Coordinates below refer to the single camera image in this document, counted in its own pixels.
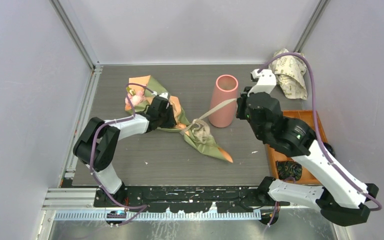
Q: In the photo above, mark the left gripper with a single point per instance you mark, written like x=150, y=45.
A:
x=170, y=123

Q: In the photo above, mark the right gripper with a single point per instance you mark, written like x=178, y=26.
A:
x=241, y=102

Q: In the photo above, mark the green orange flower bouquet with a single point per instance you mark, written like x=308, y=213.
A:
x=139, y=90

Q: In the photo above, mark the cream printed ribbon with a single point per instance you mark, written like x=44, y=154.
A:
x=208, y=116

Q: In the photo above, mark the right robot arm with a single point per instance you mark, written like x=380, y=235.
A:
x=340, y=198

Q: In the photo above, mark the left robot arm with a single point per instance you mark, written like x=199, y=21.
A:
x=98, y=141

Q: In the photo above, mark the pink cylindrical vase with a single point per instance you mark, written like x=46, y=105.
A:
x=225, y=88

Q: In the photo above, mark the crumpled printed paper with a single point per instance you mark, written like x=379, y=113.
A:
x=290, y=71

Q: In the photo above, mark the dark patterned rolled tie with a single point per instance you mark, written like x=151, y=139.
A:
x=289, y=169
x=330, y=149

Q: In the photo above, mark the orange compartment tray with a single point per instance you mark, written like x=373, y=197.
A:
x=291, y=139

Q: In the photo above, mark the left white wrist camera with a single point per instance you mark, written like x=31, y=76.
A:
x=164, y=95

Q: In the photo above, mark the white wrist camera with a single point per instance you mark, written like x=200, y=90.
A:
x=265, y=81
x=164, y=95

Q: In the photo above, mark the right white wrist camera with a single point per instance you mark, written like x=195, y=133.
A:
x=265, y=81

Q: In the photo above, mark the aluminium frame rail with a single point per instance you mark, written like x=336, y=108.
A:
x=69, y=167

